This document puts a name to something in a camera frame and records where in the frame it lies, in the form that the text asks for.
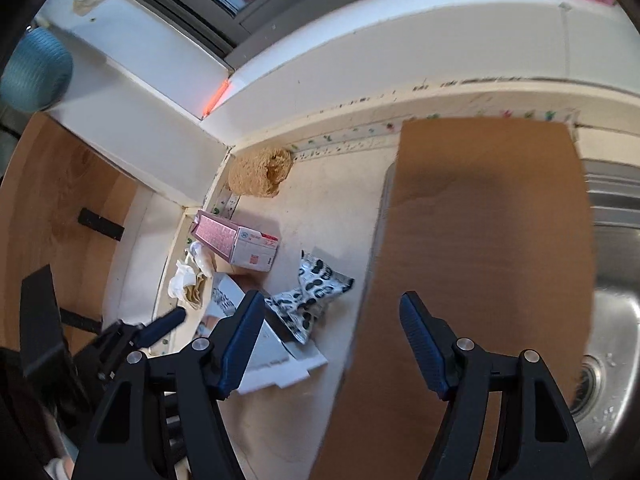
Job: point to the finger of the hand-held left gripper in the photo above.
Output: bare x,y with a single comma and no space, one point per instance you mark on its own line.
162,327

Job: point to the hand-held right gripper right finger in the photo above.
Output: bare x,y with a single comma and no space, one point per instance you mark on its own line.
425,345

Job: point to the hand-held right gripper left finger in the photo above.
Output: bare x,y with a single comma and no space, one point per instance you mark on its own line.
240,345

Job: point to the brown cardboard box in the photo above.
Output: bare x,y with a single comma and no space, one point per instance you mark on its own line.
475,260

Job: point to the white and brown flattened carton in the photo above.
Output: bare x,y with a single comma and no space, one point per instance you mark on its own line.
280,365

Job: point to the white crumpled tissue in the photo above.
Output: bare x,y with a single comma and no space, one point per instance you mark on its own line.
182,272

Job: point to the black and white patterned wrapper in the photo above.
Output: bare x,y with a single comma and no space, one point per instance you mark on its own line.
312,280

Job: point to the pink strawberry milk carton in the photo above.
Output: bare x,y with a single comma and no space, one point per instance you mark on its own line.
225,237

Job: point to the wooden cabinet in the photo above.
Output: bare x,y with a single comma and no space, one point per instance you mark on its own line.
60,185

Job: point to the tan loofah sponge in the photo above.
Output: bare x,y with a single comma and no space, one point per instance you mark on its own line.
257,172

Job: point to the stainless steel sink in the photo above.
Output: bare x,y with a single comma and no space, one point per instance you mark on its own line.
615,335

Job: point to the orange strip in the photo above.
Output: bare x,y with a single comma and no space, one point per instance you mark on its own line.
216,97

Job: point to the blue textured cup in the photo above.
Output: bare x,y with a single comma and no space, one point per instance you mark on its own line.
35,70

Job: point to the grey window frame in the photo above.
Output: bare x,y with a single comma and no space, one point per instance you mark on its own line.
260,15

